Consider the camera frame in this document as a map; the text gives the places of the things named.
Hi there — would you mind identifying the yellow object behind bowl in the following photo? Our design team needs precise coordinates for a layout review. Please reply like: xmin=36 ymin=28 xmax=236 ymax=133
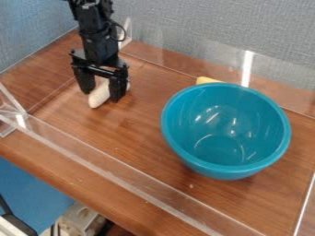
xmin=196 ymin=77 xmax=224 ymax=85

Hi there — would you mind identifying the brown white toy mushroom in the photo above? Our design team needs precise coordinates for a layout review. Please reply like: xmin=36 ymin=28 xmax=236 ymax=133
xmin=86 ymin=77 xmax=132 ymax=109

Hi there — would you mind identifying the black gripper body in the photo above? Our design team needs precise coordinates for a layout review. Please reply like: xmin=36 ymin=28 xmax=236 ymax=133
xmin=66 ymin=0 xmax=128 ymax=71

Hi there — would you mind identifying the white power strip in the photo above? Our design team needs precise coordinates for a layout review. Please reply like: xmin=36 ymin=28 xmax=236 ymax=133
xmin=49 ymin=203 xmax=105 ymax=236

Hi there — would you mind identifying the blue plastic bowl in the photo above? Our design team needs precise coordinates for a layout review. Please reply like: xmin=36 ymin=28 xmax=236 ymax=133
xmin=160 ymin=83 xmax=291 ymax=181

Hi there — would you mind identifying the clear acrylic barrier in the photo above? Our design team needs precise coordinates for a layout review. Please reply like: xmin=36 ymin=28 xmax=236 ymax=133
xmin=0 ymin=84 xmax=264 ymax=236
xmin=120 ymin=39 xmax=315 ymax=119

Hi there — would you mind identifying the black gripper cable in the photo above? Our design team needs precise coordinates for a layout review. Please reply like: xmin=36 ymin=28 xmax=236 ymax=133
xmin=106 ymin=18 xmax=128 ymax=42

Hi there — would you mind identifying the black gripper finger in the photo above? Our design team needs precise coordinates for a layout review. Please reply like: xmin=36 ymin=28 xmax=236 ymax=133
xmin=108 ymin=70 xmax=129 ymax=103
xmin=72 ymin=66 xmax=96 ymax=94

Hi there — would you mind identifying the clear acrylic back barrier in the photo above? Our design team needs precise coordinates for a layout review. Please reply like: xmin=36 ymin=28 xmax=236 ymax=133
xmin=120 ymin=39 xmax=315 ymax=119

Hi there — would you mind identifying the clear acrylic front barrier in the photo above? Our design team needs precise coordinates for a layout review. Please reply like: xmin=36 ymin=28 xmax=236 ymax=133
xmin=0 ymin=84 xmax=264 ymax=236

